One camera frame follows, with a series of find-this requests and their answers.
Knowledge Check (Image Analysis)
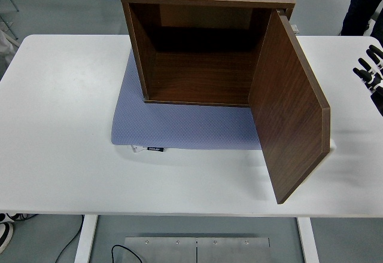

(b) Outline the person in dark trousers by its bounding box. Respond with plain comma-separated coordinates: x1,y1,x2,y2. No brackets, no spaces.
340,0,383,38

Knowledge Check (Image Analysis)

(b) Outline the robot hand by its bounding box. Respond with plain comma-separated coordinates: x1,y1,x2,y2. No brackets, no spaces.
352,44,383,113

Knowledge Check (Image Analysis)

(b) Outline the grey metal plate with screws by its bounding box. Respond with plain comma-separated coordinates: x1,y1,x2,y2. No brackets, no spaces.
123,237,270,263

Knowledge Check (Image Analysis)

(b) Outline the brown wooden cabinet door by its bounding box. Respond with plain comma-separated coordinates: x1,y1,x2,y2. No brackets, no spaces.
247,8,331,205

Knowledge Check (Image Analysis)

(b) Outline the black floor cable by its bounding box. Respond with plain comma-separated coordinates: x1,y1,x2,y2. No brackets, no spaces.
55,214,86,263
111,244,142,263

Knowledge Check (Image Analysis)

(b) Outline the blue-grey textured mat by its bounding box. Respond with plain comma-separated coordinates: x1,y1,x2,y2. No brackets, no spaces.
110,49,264,151

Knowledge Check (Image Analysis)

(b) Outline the white table leg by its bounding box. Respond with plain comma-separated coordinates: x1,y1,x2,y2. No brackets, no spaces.
296,216,320,263
74,215,99,263

